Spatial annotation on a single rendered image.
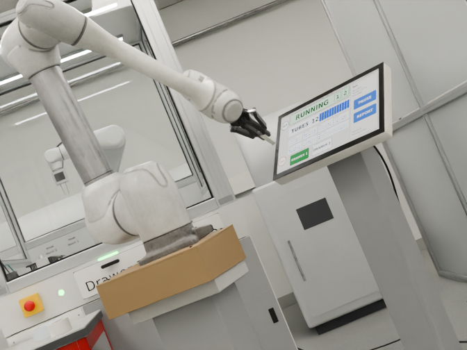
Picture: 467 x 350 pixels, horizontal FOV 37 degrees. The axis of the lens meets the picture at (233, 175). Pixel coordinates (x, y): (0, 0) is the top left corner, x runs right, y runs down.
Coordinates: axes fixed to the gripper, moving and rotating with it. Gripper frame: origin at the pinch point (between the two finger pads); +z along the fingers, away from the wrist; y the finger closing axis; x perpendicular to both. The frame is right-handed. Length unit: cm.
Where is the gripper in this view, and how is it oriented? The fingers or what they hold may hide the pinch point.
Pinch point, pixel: (267, 137)
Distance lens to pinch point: 251.2
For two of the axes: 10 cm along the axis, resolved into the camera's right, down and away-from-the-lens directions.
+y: -7.1, 5.1, 4.9
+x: 0.7, 7.4, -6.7
